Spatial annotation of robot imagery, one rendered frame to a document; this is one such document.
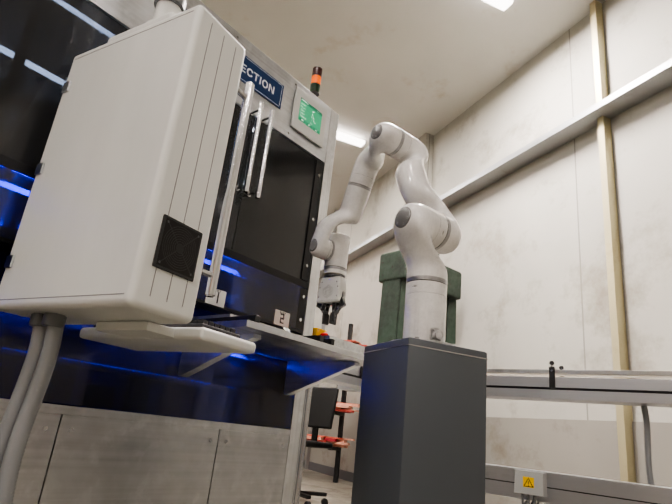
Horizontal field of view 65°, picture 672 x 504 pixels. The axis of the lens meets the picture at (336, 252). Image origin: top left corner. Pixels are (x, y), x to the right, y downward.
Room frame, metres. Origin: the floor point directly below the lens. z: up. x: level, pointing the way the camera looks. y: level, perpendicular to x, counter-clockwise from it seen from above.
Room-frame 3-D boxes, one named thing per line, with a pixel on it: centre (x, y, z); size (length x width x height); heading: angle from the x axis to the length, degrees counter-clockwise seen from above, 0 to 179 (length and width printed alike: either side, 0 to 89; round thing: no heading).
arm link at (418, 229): (1.46, -0.25, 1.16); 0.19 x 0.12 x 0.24; 128
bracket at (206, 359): (1.67, 0.33, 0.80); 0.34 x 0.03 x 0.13; 49
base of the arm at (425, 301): (1.48, -0.28, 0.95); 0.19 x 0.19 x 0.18
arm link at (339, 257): (1.83, 0.00, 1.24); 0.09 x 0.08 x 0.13; 128
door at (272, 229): (2.04, 0.25, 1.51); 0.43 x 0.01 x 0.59; 139
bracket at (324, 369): (2.05, 0.01, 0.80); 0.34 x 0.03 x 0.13; 49
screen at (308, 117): (2.08, 0.19, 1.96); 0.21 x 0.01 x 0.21; 139
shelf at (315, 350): (1.86, 0.18, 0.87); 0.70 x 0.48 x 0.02; 139
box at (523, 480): (2.33, -0.91, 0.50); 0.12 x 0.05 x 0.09; 49
